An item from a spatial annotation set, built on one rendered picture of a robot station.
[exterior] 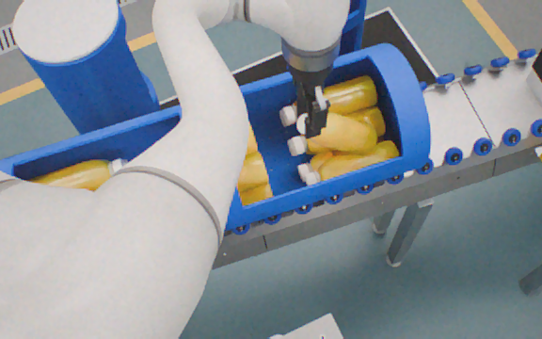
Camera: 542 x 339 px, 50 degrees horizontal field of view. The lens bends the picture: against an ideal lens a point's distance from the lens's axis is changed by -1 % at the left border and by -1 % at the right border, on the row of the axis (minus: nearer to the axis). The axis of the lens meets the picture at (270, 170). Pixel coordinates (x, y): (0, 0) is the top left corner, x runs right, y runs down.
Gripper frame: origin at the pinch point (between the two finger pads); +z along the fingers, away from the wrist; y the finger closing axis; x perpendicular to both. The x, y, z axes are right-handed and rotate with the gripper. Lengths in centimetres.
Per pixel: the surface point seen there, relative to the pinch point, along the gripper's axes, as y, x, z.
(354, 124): -0.2, -9.7, 8.3
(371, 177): -8.9, -10.7, 16.5
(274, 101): 18.2, 1.7, 21.4
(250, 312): -3, 23, 127
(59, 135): 97, 80, 127
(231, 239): -6.2, 20.8, 34.3
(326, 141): -3.1, -2.5, 5.9
